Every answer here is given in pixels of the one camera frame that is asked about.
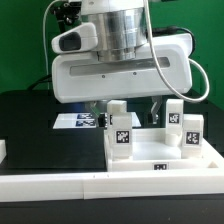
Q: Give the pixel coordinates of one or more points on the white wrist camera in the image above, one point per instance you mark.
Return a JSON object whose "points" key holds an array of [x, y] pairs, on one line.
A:
{"points": [[79, 39]]}

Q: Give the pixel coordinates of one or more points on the white left fence block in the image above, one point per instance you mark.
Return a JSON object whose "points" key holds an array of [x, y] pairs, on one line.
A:
{"points": [[3, 152]]}

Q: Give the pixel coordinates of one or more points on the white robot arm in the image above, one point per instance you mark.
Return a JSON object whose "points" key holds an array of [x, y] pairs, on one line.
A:
{"points": [[108, 56]]}

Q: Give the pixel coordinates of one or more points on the white square tabletop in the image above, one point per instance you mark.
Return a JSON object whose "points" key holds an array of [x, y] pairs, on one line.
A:
{"points": [[149, 152]]}

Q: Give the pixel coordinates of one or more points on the white sheet with tags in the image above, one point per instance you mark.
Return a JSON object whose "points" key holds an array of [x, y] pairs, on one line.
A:
{"points": [[75, 121]]}

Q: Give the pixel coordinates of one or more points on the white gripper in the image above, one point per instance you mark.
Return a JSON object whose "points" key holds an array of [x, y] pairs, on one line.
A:
{"points": [[158, 69]]}

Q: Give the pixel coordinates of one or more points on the white front fence bar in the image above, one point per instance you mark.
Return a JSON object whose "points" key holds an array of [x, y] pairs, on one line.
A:
{"points": [[45, 187]]}

